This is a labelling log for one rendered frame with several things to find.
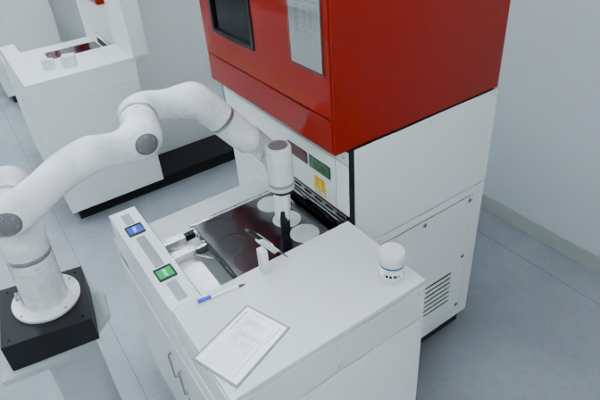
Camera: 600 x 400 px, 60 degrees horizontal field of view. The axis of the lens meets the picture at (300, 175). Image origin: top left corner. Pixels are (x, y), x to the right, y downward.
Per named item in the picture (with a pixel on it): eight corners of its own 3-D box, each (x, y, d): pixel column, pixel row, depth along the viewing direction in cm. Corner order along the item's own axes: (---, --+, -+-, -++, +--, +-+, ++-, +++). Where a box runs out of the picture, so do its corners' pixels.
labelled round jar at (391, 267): (391, 262, 152) (393, 237, 147) (409, 277, 147) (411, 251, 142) (373, 273, 149) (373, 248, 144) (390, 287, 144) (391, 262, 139)
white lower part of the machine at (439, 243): (355, 235, 313) (354, 112, 268) (464, 320, 255) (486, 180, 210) (254, 289, 281) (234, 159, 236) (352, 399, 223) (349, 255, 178)
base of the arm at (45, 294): (6, 330, 147) (-16, 284, 136) (17, 282, 162) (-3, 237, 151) (79, 315, 151) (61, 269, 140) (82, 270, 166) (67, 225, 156)
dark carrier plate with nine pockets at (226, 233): (276, 190, 200) (276, 189, 200) (330, 236, 176) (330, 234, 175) (194, 227, 185) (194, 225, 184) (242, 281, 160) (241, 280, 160)
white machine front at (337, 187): (239, 157, 237) (227, 74, 216) (354, 250, 180) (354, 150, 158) (233, 159, 236) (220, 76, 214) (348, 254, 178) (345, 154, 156)
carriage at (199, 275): (183, 243, 184) (182, 237, 182) (233, 304, 158) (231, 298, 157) (162, 253, 180) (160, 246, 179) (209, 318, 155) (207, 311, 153)
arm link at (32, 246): (4, 272, 139) (-30, 202, 126) (5, 231, 153) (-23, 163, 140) (52, 260, 143) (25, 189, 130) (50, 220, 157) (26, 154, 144)
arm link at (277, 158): (262, 176, 170) (274, 190, 163) (258, 141, 163) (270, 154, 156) (286, 169, 173) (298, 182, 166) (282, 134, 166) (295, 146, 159)
